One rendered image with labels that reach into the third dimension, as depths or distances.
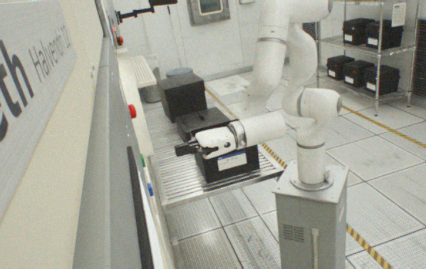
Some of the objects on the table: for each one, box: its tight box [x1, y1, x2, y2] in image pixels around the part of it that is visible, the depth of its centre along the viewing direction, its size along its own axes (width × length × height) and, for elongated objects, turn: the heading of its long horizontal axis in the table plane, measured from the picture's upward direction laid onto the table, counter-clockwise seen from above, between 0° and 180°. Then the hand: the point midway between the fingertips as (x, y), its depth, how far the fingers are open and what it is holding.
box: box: [157, 72, 207, 123], centre depth 248 cm, size 29×29×25 cm
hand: (182, 149), depth 99 cm, fingers closed
